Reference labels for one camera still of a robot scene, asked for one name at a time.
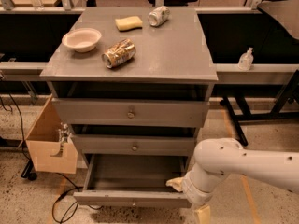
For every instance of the grey bottom drawer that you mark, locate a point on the grey bottom drawer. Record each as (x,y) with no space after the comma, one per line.
(134,181)

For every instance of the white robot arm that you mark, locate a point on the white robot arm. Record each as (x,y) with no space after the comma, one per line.
(215,159)

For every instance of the wooden side box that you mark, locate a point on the wooden side box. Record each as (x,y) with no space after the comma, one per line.
(49,152)

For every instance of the white paper bowl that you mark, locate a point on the white paper bowl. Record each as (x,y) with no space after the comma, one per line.
(82,40)

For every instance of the yellow sponge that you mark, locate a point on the yellow sponge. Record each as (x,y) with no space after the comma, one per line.
(129,23)

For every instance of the grey drawer cabinet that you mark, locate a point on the grey drawer cabinet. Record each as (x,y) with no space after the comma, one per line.
(172,62)

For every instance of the clear sanitizer pump bottle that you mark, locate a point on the clear sanitizer pump bottle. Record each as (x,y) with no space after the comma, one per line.
(246,60)

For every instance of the black table leg frame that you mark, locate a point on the black table leg frame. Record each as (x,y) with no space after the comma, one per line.
(288,94)

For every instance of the grey top drawer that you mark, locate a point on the grey top drawer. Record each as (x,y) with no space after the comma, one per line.
(131,112)

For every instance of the dark desk top corner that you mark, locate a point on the dark desk top corner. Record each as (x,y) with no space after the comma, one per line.
(286,13)

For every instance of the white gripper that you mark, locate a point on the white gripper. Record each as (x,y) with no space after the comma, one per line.
(191,188)

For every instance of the grey drawer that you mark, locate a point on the grey drawer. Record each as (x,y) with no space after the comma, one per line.
(133,140)
(131,112)
(134,181)

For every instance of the silver soda can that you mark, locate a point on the silver soda can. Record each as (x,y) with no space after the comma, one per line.
(158,16)

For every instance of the grey middle drawer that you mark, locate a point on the grey middle drawer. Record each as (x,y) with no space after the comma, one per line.
(133,140)

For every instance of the gold crushed soda can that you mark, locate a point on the gold crushed soda can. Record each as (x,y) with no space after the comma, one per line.
(119,53)

